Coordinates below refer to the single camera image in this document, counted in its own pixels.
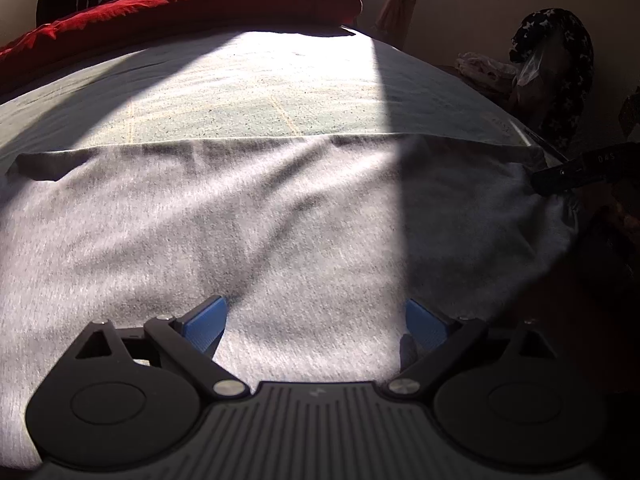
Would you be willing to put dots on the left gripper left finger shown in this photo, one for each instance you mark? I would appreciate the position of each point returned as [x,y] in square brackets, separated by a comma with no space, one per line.
[189,343]

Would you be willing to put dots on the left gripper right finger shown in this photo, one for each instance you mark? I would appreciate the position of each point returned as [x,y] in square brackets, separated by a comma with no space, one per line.
[431,345]

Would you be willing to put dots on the grey sweatpants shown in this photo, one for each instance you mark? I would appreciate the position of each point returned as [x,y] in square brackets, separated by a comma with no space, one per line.
[316,242]

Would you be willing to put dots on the pink clothes pile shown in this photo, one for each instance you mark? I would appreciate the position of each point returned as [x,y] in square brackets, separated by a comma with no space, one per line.
[486,70]

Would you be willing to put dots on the green plaid bed blanket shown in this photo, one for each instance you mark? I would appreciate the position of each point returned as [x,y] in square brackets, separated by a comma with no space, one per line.
[238,82]

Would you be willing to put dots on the dark patterned bag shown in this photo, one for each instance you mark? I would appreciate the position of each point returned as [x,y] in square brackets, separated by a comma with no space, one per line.
[554,59]

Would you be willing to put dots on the red duvet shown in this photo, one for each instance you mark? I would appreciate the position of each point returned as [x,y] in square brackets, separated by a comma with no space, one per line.
[120,24]

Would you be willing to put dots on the orange right curtain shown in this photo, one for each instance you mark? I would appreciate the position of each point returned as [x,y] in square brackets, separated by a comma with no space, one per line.
[394,20]

